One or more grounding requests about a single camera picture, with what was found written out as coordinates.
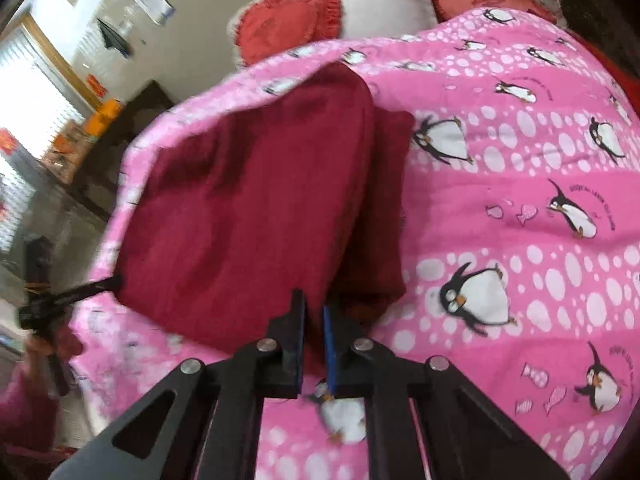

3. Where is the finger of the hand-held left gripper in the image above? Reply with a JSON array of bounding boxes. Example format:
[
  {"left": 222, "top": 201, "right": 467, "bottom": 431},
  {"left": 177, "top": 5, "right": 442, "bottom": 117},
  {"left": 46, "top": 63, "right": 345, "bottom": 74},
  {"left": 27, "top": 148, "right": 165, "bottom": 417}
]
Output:
[{"left": 46, "top": 274, "right": 124, "bottom": 309}]

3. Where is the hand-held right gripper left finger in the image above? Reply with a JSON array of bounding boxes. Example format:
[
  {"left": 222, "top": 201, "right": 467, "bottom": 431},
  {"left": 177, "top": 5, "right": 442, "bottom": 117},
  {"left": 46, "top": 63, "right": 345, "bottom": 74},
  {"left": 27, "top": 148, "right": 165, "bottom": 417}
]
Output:
[{"left": 50, "top": 289, "right": 307, "bottom": 480}]

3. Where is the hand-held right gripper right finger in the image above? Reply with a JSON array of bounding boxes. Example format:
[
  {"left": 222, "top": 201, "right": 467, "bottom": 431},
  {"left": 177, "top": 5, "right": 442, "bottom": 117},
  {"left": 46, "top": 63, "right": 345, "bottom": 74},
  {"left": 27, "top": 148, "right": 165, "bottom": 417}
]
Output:
[{"left": 322, "top": 304, "right": 571, "bottom": 480}]

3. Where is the dark red sweater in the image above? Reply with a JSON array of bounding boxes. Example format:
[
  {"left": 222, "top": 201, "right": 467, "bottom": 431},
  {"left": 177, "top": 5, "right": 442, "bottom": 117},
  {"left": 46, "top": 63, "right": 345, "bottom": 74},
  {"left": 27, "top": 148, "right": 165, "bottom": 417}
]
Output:
[{"left": 114, "top": 62, "right": 417, "bottom": 377}]

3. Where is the person's left forearm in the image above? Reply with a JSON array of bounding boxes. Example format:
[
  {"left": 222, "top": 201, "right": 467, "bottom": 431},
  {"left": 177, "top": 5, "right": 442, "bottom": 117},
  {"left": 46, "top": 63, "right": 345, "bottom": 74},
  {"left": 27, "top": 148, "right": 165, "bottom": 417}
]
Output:
[{"left": 0, "top": 360, "right": 68, "bottom": 467}]

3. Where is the person's left hand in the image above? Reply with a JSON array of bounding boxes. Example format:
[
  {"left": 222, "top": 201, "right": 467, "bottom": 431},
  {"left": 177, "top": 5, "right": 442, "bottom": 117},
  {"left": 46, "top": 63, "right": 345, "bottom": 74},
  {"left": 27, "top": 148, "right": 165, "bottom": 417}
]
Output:
[{"left": 24, "top": 330, "right": 83, "bottom": 367}]

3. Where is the brown cardboard box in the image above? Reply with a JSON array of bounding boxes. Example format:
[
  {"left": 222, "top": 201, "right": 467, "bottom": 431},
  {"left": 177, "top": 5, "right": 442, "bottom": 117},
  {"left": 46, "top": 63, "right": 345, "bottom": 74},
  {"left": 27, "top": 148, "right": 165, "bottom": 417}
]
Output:
[{"left": 42, "top": 122, "right": 92, "bottom": 182}]

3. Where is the dark wooden table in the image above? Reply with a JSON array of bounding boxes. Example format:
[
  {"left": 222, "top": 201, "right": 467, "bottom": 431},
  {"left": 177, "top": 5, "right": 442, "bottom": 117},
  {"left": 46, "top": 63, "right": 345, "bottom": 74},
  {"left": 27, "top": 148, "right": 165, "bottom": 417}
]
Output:
[{"left": 64, "top": 82, "right": 177, "bottom": 222}]

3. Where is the orange box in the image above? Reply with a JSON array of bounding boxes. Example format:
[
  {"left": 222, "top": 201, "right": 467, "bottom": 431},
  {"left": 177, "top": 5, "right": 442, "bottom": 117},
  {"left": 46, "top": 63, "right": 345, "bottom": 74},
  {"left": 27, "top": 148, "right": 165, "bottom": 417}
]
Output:
[{"left": 82, "top": 100, "right": 124, "bottom": 137}]

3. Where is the window with blinds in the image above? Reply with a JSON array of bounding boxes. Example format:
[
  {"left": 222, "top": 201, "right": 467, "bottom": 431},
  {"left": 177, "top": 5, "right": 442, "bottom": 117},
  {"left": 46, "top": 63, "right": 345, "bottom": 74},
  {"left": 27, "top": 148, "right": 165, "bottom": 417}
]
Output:
[{"left": 0, "top": 25, "right": 87, "bottom": 253}]

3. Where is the dark hanging cloth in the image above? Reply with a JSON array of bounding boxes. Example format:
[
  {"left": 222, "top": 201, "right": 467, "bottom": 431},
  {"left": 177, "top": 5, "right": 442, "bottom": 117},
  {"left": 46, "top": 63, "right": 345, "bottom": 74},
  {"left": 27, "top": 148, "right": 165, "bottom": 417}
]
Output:
[{"left": 97, "top": 17, "right": 134, "bottom": 57}]

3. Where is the pink penguin print blanket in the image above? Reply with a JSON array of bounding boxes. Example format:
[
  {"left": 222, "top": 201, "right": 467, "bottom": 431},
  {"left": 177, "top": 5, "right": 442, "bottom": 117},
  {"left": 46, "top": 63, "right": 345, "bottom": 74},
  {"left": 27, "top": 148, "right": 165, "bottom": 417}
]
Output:
[{"left": 65, "top": 7, "right": 640, "bottom": 480}]

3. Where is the white pillow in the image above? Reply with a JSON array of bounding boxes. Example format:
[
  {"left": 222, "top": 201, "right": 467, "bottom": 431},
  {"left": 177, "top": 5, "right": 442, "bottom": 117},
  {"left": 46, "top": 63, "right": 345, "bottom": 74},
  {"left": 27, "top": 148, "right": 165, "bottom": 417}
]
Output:
[{"left": 334, "top": 0, "right": 439, "bottom": 41}]

